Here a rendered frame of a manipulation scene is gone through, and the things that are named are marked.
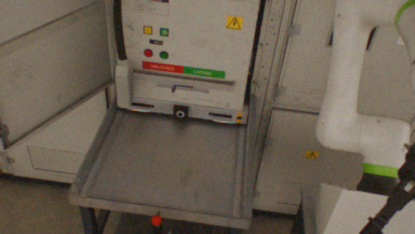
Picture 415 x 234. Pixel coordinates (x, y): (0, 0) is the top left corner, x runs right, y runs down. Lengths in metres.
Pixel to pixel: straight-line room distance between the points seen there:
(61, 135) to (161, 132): 0.78
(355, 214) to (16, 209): 1.87
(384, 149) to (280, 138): 0.73
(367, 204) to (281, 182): 0.96
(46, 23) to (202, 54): 0.56
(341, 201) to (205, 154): 0.54
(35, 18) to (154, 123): 0.59
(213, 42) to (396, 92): 0.84
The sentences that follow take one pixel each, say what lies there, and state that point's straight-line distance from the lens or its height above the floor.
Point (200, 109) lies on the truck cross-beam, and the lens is 1.66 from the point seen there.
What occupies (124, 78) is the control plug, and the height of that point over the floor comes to 1.09.
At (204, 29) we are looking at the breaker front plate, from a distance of 1.47.
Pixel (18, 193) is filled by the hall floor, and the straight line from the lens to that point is 2.67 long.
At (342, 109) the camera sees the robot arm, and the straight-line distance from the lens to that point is 1.36.
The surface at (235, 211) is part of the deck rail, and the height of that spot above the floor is 0.85.
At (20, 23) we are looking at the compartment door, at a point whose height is 1.28.
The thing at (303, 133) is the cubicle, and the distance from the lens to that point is 2.00.
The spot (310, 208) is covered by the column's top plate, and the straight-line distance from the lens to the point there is 1.60.
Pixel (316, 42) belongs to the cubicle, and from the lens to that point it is 1.71.
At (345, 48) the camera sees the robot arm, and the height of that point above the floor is 1.35.
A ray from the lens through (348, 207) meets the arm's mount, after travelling 1.34.
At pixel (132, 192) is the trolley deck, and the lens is 1.44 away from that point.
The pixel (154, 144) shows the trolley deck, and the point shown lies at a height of 0.85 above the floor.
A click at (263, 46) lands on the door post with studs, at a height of 1.11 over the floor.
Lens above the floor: 1.96
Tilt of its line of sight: 40 degrees down
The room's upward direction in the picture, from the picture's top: 6 degrees clockwise
